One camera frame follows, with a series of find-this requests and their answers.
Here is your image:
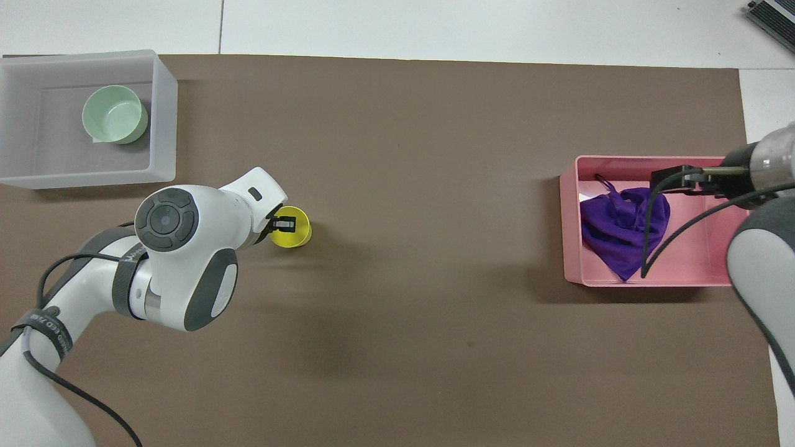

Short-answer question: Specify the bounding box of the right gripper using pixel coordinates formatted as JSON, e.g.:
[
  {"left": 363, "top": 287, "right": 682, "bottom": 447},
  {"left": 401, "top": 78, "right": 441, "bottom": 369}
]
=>
[{"left": 701, "top": 144, "right": 755, "bottom": 199}]

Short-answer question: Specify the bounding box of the purple cloth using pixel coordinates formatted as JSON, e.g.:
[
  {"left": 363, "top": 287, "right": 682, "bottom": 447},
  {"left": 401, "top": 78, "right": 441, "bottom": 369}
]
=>
[{"left": 580, "top": 174, "right": 672, "bottom": 282}]

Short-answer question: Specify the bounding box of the grey ribbed metal device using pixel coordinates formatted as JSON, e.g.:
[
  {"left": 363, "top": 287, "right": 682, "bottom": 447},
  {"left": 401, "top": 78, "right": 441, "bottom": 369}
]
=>
[{"left": 745, "top": 0, "right": 795, "bottom": 37}]

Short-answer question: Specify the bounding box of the translucent white plastic bin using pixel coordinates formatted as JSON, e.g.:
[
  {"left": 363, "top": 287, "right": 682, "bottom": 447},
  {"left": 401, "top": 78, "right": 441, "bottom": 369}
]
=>
[{"left": 0, "top": 50, "right": 179, "bottom": 190}]

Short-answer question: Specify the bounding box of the light green cup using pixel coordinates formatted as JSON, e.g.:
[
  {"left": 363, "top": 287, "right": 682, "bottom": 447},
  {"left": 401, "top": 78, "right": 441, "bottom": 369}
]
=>
[{"left": 81, "top": 85, "right": 150, "bottom": 145}]

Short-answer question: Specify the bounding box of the pink plastic box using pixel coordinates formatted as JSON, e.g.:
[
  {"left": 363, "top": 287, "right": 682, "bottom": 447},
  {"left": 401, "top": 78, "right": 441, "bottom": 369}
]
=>
[{"left": 559, "top": 155, "right": 753, "bottom": 288}]

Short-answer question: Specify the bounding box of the yellow plastic cup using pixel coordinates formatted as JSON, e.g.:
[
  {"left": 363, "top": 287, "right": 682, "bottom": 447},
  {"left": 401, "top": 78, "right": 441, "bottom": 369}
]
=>
[{"left": 268, "top": 206, "right": 313, "bottom": 250}]

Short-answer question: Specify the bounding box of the black cable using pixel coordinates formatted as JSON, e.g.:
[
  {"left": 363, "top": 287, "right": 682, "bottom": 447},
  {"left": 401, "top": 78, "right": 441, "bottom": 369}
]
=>
[
  {"left": 640, "top": 166, "right": 795, "bottom": 279},
  {"left": 22, "top": 250, "right": 144, "bottom": 447}
]

